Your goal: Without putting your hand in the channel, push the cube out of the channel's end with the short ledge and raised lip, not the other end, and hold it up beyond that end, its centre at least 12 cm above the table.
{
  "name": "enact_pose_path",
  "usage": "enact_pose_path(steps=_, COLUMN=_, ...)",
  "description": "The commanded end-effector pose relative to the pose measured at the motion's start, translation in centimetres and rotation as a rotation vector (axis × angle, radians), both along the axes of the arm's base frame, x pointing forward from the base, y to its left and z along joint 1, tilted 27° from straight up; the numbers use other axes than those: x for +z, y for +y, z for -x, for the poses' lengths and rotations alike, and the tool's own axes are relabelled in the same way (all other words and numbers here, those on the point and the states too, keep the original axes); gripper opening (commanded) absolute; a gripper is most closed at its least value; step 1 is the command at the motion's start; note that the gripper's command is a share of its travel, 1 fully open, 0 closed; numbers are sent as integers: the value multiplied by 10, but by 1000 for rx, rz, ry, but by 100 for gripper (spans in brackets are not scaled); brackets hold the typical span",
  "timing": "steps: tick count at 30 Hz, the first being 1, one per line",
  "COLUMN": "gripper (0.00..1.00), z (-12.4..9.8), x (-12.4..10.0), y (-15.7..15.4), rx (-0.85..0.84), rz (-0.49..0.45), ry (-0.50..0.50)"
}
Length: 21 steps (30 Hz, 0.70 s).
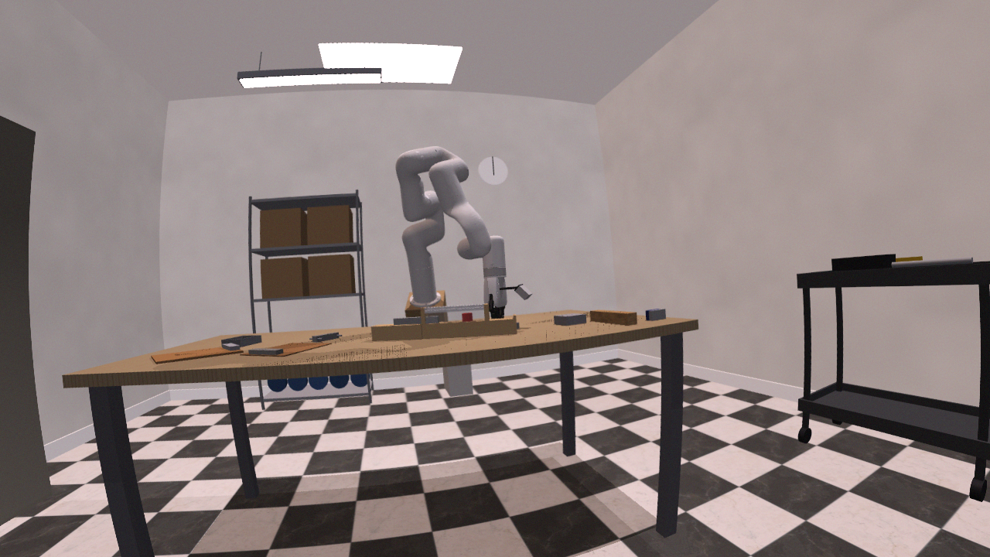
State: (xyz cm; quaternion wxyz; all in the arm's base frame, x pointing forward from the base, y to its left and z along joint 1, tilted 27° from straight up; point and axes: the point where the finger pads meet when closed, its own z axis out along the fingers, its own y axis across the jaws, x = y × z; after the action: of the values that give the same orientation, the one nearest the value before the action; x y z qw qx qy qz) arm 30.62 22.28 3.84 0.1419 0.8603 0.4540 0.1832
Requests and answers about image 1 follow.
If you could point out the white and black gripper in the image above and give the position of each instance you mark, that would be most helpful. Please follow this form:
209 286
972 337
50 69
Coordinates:
494 296

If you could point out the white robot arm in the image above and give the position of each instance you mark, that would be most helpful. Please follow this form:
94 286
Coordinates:
446 176

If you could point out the wooden batten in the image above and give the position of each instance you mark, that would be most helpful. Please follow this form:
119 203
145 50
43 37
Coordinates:
615 317

